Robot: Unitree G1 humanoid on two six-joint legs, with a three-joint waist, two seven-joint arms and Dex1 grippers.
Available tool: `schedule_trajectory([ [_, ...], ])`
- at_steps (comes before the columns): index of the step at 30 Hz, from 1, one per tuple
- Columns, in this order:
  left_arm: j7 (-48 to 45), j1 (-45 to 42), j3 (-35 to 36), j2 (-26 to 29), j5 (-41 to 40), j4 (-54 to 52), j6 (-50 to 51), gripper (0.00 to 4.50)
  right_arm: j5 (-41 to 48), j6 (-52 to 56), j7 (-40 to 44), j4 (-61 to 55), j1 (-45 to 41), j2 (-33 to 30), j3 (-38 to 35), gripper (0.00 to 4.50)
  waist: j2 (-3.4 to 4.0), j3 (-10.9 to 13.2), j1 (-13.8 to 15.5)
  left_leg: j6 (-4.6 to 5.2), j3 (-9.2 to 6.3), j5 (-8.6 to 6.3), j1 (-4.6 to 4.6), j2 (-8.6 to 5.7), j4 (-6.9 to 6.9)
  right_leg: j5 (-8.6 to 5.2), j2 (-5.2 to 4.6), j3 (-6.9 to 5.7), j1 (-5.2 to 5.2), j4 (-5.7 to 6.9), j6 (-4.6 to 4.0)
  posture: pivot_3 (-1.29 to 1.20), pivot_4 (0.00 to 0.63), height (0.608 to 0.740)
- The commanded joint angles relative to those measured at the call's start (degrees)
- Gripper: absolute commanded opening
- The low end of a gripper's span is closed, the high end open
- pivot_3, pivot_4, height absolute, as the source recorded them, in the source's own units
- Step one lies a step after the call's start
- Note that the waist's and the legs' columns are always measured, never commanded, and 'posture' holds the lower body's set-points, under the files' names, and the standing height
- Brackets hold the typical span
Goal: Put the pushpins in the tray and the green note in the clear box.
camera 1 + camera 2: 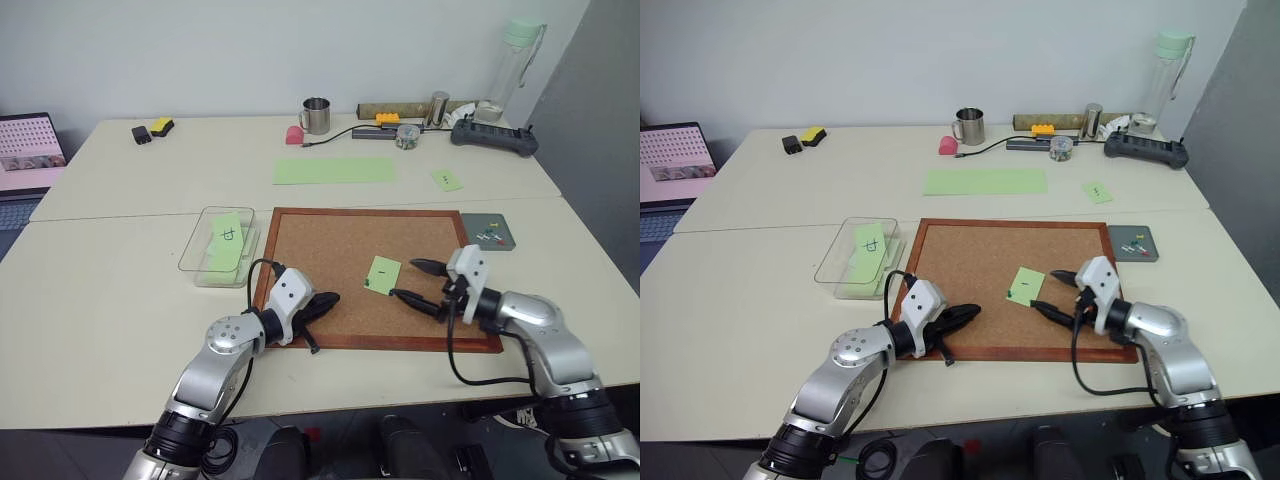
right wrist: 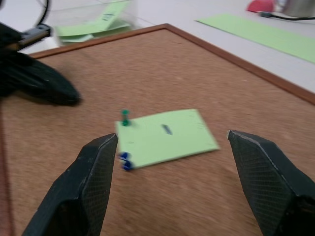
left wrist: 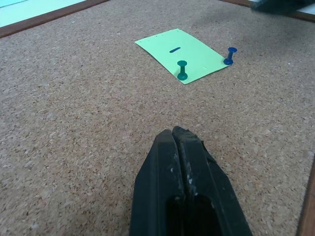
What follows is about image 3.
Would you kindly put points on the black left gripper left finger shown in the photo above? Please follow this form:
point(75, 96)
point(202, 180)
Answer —
point(155, 177)

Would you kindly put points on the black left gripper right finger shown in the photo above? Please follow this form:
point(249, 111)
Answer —
point(209, 177)

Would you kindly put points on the green paper note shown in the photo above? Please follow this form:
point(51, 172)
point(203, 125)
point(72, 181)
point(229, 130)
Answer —
point(182, 52)

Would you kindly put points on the green pushpin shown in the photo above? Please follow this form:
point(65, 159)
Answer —
point(182, 70)

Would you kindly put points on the blue pushpin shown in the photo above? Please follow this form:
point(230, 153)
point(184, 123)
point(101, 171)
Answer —
point(230, 56)

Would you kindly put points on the dark blurred object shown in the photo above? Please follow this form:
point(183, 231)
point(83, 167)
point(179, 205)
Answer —
point(280, 6)

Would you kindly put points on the cork board with wooden frame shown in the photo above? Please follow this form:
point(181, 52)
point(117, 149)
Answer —
point(73, 123)

